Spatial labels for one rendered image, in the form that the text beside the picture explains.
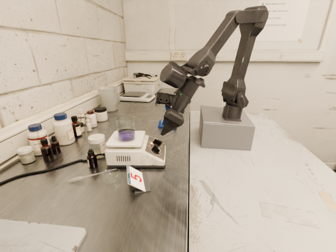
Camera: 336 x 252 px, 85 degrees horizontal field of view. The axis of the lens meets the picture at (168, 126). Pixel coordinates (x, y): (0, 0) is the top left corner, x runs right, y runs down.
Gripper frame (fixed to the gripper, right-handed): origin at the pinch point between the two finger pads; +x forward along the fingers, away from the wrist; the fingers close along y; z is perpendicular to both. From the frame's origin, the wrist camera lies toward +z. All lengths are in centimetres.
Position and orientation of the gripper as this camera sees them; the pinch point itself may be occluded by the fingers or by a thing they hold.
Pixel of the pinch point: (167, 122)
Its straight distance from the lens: 66.1
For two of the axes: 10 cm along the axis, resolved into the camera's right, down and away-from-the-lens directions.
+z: -8.7, -4.7, -1.7
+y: -0.2, 3.7, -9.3
